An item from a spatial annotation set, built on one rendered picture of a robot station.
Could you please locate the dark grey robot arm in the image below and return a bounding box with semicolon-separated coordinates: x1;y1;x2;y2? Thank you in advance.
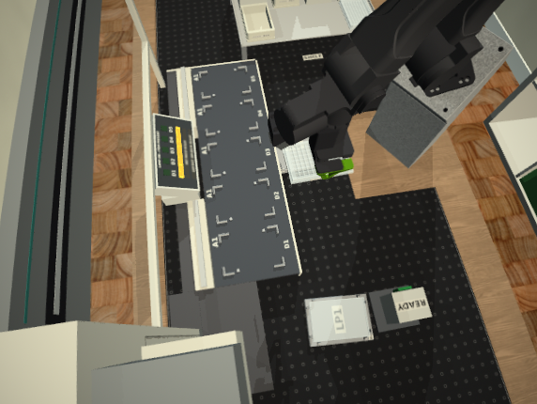
268;0;505;150

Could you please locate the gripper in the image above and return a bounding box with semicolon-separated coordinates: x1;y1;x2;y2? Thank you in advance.
308;120;354;179

